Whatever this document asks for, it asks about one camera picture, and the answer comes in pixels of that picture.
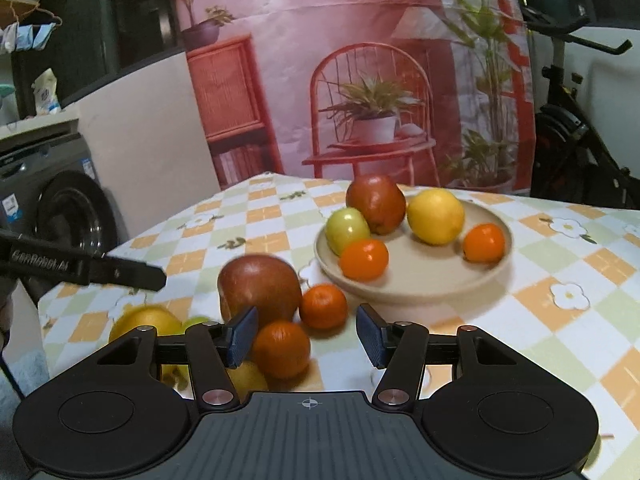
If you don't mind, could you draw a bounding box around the grey washing machine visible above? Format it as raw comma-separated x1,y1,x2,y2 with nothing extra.
0,132,123,306

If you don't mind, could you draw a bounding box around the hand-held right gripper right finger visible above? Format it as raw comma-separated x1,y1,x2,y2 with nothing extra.
355,302,523,411

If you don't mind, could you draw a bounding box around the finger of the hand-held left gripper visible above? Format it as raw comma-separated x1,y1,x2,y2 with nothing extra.
87,254,167,292

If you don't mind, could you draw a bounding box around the large dull red apple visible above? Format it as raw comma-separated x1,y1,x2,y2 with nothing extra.
217,255,303,331

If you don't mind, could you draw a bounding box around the black exercise bike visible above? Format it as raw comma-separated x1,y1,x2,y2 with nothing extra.
520,0,640,211

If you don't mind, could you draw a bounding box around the white detergent bag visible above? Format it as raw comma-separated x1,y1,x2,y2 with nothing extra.
31,69,62,116

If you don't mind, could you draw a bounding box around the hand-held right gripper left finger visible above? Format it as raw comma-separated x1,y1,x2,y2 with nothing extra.
95,305,260,413

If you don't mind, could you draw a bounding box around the yellow lemon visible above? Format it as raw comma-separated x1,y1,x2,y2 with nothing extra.
109,306,191,392
406,187,466,246

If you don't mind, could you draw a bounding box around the beige round plate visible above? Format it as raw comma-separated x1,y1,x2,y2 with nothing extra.
314,191,514,305

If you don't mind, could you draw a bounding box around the small yellow fruit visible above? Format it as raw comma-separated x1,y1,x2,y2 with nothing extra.
227,360,271,401

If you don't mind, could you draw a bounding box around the checkered floral tablecloth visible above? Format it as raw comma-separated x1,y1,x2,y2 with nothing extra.
37,172,640,480

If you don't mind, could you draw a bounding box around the shiny red apple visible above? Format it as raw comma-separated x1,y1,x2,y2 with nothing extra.
346,175,407,235

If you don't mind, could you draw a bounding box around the tangerine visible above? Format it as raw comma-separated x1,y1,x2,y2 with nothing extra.
251,321,312,380
299,284,348,331
461,223,506,263
339,238,390,282

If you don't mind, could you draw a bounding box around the blue face mask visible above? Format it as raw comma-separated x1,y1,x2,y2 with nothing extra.
0,22,56,53

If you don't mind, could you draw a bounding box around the printed pink backdrop cloth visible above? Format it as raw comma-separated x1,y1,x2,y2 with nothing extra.
170,0,533,196

